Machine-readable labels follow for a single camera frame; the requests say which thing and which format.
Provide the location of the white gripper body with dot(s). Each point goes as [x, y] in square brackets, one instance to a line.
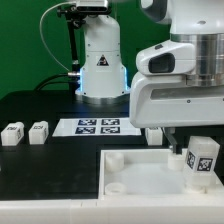
[165, 101]

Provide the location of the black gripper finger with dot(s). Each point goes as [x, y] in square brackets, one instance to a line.
[173, 141]

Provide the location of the white square tabletop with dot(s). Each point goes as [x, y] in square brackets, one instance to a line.
[141, 172]

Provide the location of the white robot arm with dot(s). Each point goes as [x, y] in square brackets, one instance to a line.
[195, 48]

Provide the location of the white L-shaped obstacle fence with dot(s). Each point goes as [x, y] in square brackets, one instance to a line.
[201, 205]

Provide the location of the white sheet with tags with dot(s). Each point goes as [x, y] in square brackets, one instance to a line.
[95, 127]

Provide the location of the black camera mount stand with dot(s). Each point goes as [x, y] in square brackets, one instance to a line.
[75, 16]

